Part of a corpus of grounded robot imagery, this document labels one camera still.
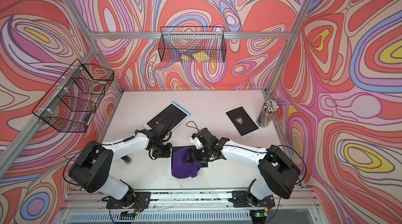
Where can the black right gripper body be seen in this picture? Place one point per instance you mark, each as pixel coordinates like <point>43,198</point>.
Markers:
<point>202,154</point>

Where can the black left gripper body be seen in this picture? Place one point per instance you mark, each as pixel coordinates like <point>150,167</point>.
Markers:
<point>163,150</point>

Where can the blue white drawing tablet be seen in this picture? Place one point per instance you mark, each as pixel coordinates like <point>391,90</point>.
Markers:
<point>171,116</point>

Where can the purple microfiber cloth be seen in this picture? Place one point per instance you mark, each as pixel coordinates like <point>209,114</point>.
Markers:
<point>182,169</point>

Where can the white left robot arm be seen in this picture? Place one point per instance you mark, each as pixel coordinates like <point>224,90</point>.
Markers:
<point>91,169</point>

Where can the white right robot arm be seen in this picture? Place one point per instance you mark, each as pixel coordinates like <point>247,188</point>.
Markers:
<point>279,172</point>

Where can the cup of coloured pencils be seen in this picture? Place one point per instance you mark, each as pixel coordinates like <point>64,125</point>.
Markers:
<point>269,109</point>

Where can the yellow cloth in basket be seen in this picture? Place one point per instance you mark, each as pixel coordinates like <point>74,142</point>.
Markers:
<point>197,57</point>

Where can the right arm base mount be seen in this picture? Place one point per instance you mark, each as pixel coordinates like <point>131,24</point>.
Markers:
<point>246,199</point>

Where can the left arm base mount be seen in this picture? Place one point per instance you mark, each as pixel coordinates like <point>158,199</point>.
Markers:
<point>138,200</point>

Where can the black wire basket left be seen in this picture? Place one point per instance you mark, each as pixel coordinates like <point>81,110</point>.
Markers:
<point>71,103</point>

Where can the black wire basket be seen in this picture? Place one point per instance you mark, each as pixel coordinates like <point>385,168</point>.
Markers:
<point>178,40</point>
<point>71,103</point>

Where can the black wire basket back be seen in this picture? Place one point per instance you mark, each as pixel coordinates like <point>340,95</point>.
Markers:
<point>178,40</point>

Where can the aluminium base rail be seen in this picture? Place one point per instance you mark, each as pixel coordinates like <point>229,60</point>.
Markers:
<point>191,206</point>

